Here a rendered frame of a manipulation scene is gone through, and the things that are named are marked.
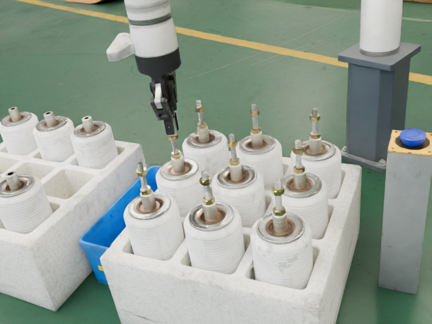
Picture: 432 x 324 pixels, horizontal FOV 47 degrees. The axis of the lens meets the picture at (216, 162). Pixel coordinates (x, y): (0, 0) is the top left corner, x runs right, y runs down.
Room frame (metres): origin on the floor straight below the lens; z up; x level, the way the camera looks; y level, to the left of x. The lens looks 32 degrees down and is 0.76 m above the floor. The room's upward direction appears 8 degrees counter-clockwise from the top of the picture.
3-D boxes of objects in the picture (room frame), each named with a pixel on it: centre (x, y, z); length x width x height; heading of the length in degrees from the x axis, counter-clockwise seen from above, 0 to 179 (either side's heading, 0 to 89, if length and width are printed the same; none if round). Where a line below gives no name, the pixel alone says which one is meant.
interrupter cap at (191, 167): (0.81, 0.07, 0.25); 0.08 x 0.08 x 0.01
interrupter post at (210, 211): (0.65, 0.02, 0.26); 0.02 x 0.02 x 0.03
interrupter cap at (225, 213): (0.65, 0.02, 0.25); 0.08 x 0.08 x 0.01
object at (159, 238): (0.70, 0.13, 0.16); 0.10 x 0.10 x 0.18
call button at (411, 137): (0.69, -0.33, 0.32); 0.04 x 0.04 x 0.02
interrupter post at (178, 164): (0.81, 0.07, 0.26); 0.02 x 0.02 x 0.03
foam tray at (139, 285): (0.76, -0.03, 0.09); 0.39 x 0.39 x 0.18; 63
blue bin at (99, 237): (0.91, 0.19, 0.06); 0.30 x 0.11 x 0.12; 150
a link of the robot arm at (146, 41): (0.81, 0.09, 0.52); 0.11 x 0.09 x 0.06; 82
